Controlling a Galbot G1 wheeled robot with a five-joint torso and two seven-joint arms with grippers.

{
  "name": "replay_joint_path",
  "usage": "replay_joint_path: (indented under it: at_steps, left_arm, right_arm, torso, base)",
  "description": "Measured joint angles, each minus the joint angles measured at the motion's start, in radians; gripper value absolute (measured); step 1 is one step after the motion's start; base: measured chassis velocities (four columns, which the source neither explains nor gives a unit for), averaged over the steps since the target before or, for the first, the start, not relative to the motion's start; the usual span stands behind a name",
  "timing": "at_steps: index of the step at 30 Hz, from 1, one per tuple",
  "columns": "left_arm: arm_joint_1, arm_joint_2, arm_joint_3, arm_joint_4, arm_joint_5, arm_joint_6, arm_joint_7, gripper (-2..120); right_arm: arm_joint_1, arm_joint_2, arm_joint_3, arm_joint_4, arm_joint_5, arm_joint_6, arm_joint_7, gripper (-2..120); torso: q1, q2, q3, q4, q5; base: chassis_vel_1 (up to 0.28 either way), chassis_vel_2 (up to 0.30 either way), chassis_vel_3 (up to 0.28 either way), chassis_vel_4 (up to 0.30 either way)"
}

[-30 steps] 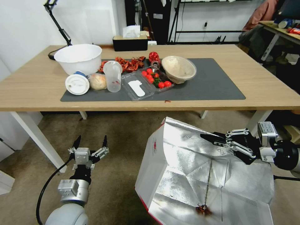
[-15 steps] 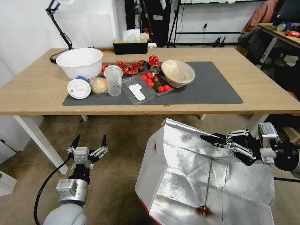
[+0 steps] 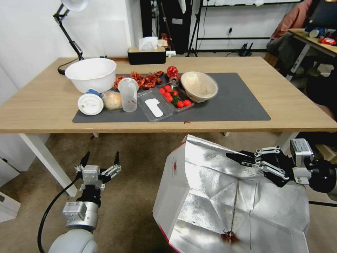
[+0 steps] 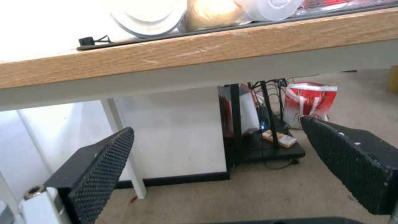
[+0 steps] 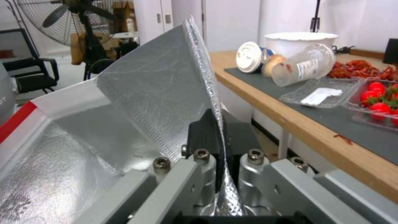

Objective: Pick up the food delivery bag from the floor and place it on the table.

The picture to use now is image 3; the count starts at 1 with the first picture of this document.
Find white tissue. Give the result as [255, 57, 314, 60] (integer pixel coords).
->
[138, 37, 158, 51]

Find kraft paper bowl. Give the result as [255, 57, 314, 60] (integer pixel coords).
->
[180, 71, 219, 104]

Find black tissue box wooden lid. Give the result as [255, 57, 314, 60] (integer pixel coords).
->
[127, 46, 167, 65]

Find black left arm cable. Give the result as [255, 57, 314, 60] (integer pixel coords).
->
[37, 176, 80, 253]

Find black whiteboard stand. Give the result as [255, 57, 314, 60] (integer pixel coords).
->
[185, 0, 298, 57]

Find wooden table with white legs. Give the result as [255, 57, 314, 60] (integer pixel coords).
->
[0, 56, 337, 197]

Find black wifi router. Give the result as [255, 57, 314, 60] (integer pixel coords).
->
[238, 43, 255, 57]

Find wooden side desk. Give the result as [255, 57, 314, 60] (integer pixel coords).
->
[287, 27, 337, 81]

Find large white plastic bowl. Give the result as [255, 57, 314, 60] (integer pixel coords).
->
[65, 58, 117, 94]

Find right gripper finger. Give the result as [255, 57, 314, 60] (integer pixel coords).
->
[225, 145, 282, 165]
[240, 160, 290, 182]

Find pink cloth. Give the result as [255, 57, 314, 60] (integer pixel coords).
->
[270, 0, 314, 40]

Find red snack packet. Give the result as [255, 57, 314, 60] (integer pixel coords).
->
[318, 36, 337, 45]

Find clear plastic cup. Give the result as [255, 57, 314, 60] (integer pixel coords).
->
[118, 78, 139, 113]

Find black desk lamp white shade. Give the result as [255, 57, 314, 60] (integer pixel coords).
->
[53, 0, 90, 75]

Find paper cup with white lid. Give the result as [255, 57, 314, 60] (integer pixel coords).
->
[77, 88, 104, 116]

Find bread in plastic wrap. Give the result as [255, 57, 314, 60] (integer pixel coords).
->
[101, 90, 123, 111]

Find dark grey table mat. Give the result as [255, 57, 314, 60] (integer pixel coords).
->
[72, 72, 271, 123]

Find crayfish shell scrap in bag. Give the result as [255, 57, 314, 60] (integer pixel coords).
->
[220, 229, 239, 244]

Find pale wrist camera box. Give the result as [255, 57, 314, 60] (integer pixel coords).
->
[82, 165, 100, 186]

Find black cabinet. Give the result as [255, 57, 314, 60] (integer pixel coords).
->
[139, 0, 196, 55]

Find foil-lined food delivery bag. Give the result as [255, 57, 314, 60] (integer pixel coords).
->
[152, 134, 310, 253]

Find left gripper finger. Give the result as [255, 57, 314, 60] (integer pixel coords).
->
[101, 151, 123, 183]
[74, 151, 91, 173]

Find clear plastic clamshell box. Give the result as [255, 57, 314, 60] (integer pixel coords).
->
[137, 84, 196, 123]

